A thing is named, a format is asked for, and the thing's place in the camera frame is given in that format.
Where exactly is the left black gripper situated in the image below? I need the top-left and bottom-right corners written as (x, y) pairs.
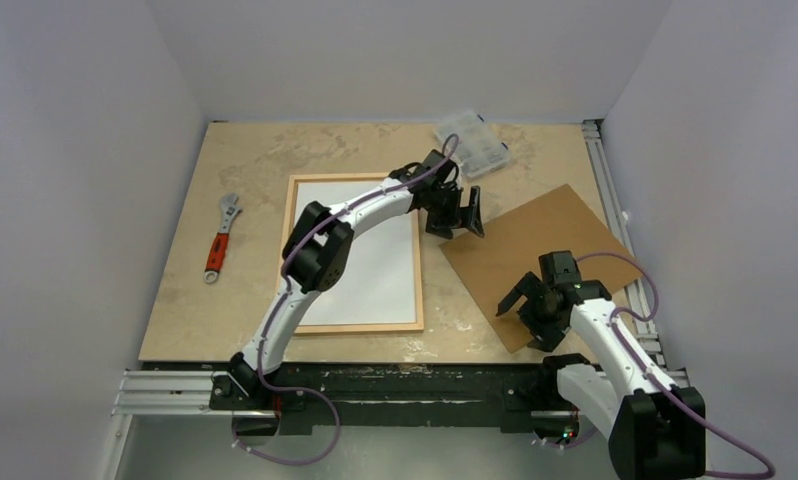
top-left (427, 188), bottom-right (483, 242)

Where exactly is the brown hardboard backing board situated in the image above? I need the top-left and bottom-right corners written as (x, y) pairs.
top-left (441, 184), bottom-right (633, 353)

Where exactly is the building photo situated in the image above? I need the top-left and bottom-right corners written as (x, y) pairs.
top-left (291, 180), bottom-right (419, 327)

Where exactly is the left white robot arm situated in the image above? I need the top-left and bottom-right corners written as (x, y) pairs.
top-left (227, 150), bottom-right (484, 409)

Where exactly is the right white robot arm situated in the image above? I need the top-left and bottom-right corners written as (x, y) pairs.
top-left (496, 251), bottom-right (706, 479)

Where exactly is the clear plastic organizer box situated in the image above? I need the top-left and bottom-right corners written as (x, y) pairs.
top-left (433, 110), bottom-right (512, 180)

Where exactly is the red handled adjustable wrench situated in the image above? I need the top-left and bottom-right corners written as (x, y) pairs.
top-left (203, 192), bottom-right (242, 284)

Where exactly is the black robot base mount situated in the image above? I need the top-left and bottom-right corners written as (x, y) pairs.
top-left (209, 355), bottom-right (590, 444)

